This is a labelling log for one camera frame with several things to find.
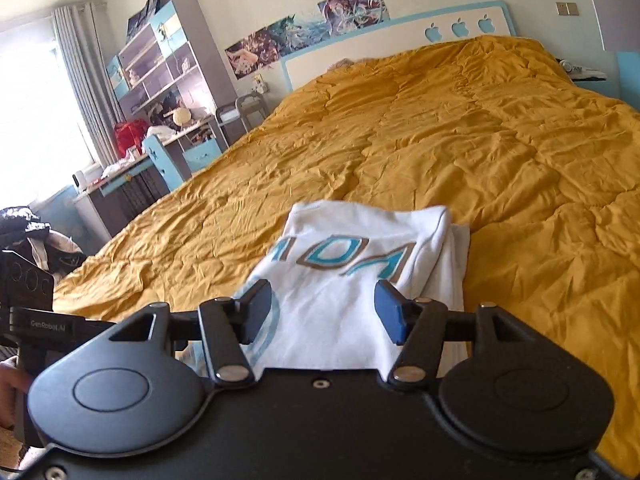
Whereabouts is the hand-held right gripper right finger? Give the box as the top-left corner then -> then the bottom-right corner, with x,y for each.
374,279 -> 507,387

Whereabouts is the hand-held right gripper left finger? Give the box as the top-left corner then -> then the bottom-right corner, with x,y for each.
107,278 -> 274,389

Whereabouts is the white printed t-shirt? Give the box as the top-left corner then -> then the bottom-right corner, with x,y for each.
189,201 -> 472,377

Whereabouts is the dark clothes pile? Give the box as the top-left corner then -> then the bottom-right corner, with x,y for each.
0,205 -> 87,287

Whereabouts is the person's left hand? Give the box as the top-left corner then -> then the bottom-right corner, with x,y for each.
0,360 -> 32,429

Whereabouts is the grey blue desk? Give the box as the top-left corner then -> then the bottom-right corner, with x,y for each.
74,115 -> 224,243

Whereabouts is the mustard yellow blanket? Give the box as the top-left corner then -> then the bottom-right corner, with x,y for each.
52,35 -> 640,477

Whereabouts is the blue chair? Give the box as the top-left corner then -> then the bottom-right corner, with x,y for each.
142,134 -> 194,196

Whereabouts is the red bag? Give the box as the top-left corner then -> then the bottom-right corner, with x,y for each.
113,120 -> 151,159

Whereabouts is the grey stool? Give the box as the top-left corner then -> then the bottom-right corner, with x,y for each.
216,94 -> 269,145

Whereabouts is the grey curtain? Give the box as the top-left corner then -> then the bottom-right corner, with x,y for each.
52,2 -> 127,169

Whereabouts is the white blue-edged headboard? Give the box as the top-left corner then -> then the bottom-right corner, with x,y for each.
279,0 -> 514,94

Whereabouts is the grey blue bookshelf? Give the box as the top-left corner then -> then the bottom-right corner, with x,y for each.
104,0 -> 239,113

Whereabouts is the grey nightstand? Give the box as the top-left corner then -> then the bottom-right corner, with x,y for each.
570,50 -> 640,103

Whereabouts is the pink dark wall poster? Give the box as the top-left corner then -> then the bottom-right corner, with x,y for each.
224,34 -> 282,81

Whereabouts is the teal wall poster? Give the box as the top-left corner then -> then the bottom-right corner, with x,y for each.
266,14 -> 327,57

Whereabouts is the purple wall poster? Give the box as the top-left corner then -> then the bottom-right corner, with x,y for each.
318,0 -> 391,37

